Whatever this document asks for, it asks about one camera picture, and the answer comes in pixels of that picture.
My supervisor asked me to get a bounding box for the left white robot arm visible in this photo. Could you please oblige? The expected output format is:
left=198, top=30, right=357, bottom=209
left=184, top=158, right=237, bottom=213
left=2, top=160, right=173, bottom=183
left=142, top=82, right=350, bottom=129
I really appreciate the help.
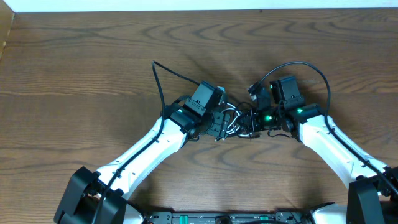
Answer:
left=53, top=81, right=230, bottom=223

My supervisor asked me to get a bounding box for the white usb cable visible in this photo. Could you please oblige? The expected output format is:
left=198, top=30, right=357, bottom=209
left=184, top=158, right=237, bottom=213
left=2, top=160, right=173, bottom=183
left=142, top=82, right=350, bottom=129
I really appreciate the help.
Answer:
left=221, top=102, right=253, bottom=138

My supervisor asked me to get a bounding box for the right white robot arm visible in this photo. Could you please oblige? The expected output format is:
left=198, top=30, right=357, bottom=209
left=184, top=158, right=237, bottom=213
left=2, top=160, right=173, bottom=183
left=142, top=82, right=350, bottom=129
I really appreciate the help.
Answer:
left=238, top=76, right=397, bottom=223

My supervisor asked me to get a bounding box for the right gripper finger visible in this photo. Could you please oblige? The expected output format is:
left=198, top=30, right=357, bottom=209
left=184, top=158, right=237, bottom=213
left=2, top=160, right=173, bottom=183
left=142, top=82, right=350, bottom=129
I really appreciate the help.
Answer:
left=238, top=109, right=252, bottom=122
left=237, top=121, right=252, bottom=133

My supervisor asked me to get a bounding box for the black usb cable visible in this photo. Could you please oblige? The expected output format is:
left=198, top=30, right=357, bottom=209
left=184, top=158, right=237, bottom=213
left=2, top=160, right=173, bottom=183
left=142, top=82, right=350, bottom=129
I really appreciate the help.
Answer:
left=228, top=101, right=261, bottom=139

